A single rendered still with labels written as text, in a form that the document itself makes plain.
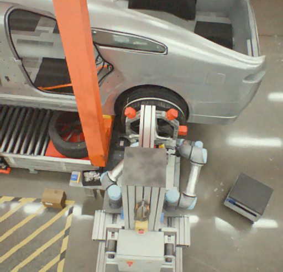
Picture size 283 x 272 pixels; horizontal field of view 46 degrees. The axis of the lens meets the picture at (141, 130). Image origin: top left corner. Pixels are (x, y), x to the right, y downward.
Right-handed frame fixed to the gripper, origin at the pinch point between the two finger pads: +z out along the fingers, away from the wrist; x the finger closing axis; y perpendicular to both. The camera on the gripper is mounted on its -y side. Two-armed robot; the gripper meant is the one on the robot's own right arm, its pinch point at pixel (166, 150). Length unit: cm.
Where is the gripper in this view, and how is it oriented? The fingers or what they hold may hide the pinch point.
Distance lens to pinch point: 335.6
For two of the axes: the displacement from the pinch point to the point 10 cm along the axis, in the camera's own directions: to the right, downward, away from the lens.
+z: -9.9, -1.0, 0.5
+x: -1.0, 8.3, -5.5
